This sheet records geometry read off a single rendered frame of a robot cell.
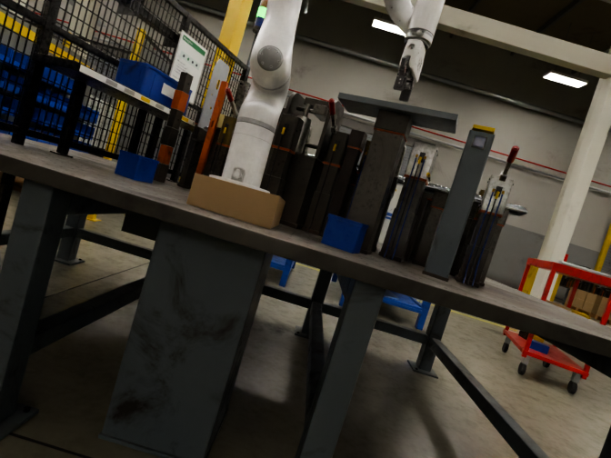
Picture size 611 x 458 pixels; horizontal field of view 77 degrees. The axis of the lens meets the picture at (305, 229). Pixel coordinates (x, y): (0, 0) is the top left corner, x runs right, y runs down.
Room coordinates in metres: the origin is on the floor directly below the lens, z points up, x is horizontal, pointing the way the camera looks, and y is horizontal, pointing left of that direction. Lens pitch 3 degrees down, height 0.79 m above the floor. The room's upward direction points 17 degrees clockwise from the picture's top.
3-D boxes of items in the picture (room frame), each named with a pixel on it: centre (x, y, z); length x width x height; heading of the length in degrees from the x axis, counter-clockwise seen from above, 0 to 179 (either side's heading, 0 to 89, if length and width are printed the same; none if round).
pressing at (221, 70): (1.90, 0.61, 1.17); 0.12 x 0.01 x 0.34; 160
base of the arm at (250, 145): (1.18, 0.23, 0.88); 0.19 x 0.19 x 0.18
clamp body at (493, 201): (1.27, -0.56, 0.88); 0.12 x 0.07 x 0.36; 160
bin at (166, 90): (1.77, 0.84, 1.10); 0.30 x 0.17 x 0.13; 161
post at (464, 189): (1.15, -0.42, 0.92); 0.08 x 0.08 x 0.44; 70
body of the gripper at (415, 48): (1.24, -0.17, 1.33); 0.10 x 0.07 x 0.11; 156
